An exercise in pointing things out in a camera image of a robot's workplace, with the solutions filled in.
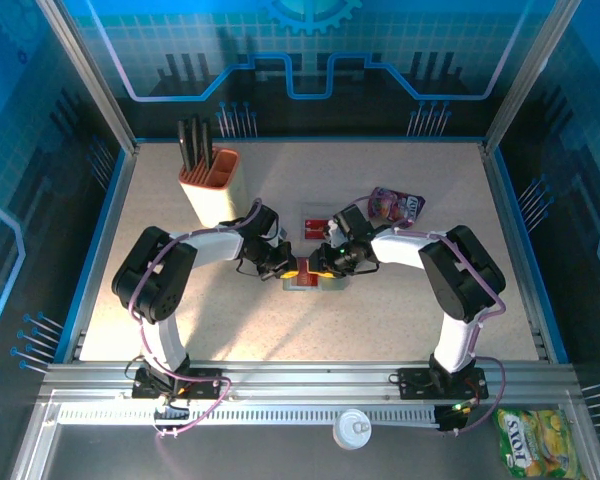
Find white tin can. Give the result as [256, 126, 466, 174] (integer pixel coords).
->
[332, 408, 374, 451]

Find red card packet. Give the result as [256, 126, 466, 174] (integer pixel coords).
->
[298, 201, 337, 242]

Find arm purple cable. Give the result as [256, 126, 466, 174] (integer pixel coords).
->
[349, 193, 507, 436]
[129, 198, 231, 439]

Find purple candy bag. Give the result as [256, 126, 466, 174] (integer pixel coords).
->
[368, 186, 427, 230]

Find beige orange knife block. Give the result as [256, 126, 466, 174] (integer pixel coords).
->
[178, 147, 251, 231]

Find black electronics box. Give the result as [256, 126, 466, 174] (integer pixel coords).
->
[435, 403, 470, 435]

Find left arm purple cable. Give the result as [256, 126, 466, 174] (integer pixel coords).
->
[129, 198, 231, 439]

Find aluminium frame post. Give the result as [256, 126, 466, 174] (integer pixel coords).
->
[481, 0, 585, 155]
[34, 0, 140, 154]

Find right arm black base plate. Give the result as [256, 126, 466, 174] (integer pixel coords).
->
[397, 367, 490, 400]

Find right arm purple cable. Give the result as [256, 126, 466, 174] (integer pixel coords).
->
[349, 193, 507, 436]

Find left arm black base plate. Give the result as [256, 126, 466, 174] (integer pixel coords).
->
[131, 367, 225, 400]

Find aluminium frame rail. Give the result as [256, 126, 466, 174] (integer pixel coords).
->
[39, 362, 581, 401]

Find yellow green candy bag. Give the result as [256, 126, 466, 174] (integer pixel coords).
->
[494, 408, 584, 480]

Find white slotted cable duct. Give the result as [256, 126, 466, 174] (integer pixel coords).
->
[57, 404, 441, 427]

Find black knife handle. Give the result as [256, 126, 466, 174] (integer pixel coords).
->
[201, 121, 215, 171]
[177, 119, 197, 172]

